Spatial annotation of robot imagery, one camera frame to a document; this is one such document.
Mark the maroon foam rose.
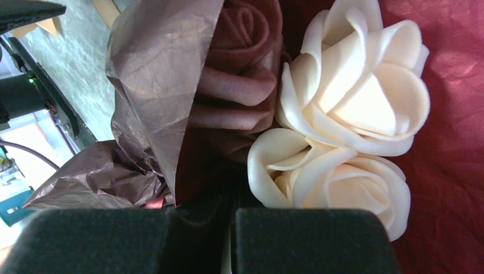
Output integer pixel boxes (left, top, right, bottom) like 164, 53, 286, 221
188, 1, 283, 163

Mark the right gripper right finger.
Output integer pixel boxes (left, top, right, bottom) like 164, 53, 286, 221
232, 208, 401, 273

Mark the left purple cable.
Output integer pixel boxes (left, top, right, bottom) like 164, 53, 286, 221
0, 140, 61, 171

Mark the teal box in background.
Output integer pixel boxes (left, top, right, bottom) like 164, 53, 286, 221
1, 190, 34, 227

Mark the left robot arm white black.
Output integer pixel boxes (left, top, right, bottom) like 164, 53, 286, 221
1, 1, 66, 124

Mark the maroon paper bouquet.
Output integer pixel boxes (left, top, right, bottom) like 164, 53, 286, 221
25, 1, 483, 273

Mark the tan satin ribbon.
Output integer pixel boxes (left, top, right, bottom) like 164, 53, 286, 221
8, 0, 120, 38

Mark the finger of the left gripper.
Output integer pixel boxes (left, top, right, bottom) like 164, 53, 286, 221
1, 0, 66, 34

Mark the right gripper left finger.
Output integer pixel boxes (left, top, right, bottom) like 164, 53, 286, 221
1, 206, 231, 273

